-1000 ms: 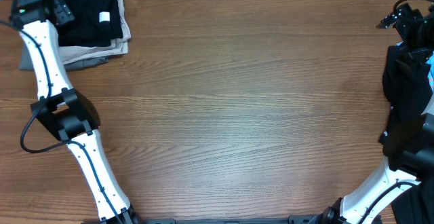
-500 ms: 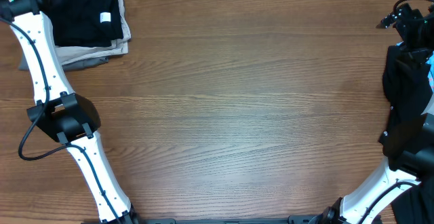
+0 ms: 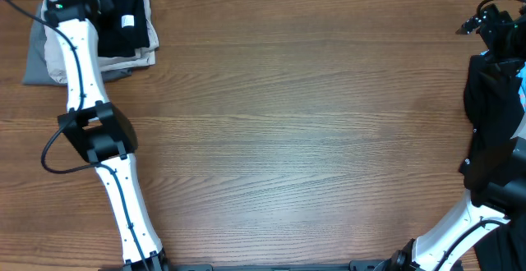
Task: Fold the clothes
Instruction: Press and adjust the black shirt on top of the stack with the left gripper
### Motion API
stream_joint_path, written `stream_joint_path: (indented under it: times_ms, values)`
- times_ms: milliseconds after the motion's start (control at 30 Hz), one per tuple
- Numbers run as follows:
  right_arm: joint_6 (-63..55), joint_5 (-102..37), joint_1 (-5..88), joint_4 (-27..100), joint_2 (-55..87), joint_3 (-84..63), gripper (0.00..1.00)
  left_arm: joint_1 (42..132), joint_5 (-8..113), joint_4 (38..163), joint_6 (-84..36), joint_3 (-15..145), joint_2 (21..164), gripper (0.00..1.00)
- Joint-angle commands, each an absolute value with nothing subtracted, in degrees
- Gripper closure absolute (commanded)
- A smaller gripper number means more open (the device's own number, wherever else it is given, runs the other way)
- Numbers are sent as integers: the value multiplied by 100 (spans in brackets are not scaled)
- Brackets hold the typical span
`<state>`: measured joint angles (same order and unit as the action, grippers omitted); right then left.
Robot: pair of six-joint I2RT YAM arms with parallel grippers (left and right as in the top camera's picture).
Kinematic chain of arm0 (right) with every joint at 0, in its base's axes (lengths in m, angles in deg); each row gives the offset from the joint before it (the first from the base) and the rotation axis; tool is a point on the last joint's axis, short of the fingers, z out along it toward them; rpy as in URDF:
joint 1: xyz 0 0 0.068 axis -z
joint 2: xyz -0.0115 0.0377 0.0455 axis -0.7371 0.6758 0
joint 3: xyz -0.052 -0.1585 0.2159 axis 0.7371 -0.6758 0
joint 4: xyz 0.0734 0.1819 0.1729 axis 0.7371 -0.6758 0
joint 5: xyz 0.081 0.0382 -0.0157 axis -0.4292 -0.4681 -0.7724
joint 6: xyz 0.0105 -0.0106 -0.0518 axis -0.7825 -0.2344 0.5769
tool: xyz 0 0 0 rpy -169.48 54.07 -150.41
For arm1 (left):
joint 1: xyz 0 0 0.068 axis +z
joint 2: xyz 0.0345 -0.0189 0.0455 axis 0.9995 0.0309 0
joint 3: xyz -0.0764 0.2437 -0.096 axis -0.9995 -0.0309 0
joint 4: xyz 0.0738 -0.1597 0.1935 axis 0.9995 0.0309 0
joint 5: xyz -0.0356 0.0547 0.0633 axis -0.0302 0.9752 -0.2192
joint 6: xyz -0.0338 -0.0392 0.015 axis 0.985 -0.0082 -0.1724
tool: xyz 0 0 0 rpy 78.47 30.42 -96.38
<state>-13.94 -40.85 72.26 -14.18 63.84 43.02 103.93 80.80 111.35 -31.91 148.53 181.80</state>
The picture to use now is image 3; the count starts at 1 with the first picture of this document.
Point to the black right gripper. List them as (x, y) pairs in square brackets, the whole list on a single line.
[(496, 19)]

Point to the black t-shirt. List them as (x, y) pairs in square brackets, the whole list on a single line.
[(123, 30)]

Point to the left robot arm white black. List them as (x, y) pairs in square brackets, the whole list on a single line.
[(100, 133)]

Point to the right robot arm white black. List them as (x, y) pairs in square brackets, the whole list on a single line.
[(460, 229)]

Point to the light blue garment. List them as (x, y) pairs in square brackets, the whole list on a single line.
[(522, 74)]

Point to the black garment pile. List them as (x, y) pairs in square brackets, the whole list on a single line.
[(494, 171)]

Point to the grey folded garment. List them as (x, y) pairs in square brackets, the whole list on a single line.
[(36, 72)]

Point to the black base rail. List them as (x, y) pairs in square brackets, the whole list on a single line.
[(279, 267)]

